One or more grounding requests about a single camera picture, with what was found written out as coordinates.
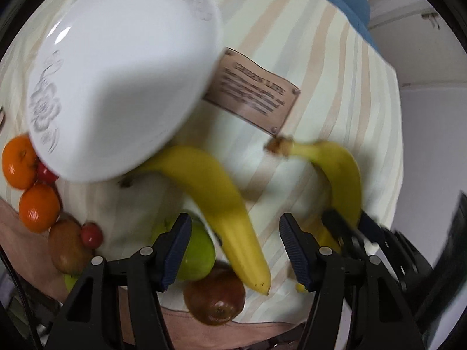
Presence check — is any yellow banana with long stem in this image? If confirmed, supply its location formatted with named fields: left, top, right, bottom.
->
left=264, top=136, right=363, bottom=294

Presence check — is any brown kiwi fruit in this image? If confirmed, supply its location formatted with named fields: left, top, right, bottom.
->
left=48, top=220, right=94, bottom=276

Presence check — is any red cherry tomato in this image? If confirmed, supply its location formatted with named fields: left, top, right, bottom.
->
left=81, top=222, right=104, bottom=250
left=37, top=161, right=59, bottom=185

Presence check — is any orange mandarin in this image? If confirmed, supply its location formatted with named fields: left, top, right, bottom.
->
left=1, top=134, right=38, bottom=190
left=18, top=183, right=61, bottom=234

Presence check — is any green apple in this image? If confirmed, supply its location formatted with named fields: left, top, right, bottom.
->
left=151, top=212, right=216, bottom=281
left=62, top=274, right=80, bottom=292

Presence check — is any white floral plate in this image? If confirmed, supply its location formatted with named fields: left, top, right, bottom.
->
left=25, top=0, right=223, bottom=183

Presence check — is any striped cream blanket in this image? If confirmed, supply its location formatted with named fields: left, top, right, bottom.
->
left=1, top=0, right=403, bottom=328

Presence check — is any brown leather blanket label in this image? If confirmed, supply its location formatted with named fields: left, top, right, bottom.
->
left=204, top=48, right=301, bottom=136

